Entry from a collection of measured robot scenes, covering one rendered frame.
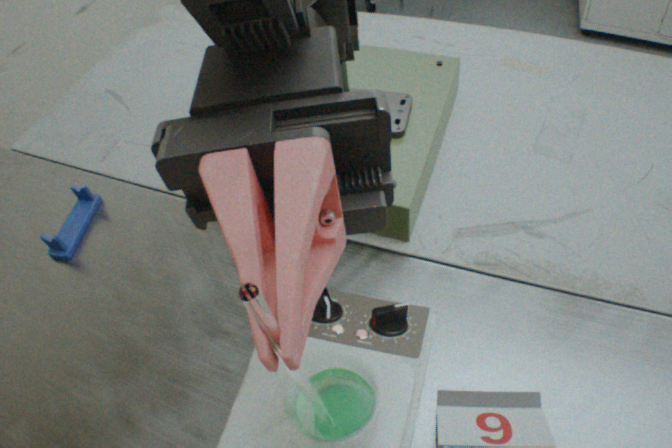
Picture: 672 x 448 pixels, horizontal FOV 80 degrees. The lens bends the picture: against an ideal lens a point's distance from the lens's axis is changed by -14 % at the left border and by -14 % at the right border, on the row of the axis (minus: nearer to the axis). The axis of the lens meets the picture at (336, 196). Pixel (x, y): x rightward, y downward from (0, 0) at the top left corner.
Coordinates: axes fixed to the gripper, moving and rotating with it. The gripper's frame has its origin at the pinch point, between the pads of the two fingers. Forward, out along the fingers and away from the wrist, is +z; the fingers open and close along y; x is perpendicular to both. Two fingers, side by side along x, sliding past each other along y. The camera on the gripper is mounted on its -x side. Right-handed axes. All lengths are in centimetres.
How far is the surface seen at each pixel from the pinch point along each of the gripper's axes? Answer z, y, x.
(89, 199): -31, -31, 25
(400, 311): -9.5, 5.6, 19.4
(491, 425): -0.1, 11.7, 23.3
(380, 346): -6.6, 3.7, 19.1
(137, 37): -77, -37, 27
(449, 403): -2.8, 9.0, 25.0
